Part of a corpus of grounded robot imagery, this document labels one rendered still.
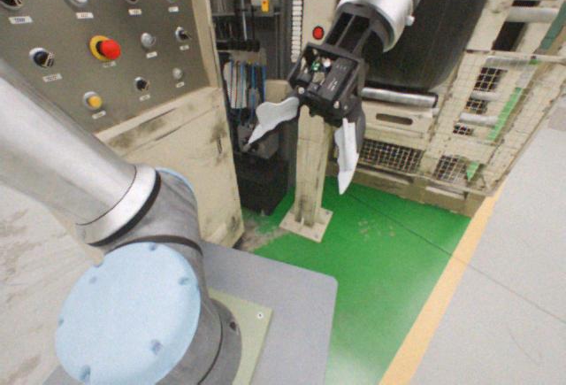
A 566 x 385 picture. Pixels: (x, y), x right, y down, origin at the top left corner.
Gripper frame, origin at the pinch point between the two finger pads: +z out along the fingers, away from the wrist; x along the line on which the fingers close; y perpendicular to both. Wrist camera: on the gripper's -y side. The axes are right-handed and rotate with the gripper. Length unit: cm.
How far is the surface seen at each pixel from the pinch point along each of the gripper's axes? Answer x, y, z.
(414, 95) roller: 7, -48, -40
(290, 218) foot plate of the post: -25, -117, 27
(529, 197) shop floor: 109, -187, -70
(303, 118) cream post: -30, -66, -24
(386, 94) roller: -1, -48, -38
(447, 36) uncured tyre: 8, -27, -46
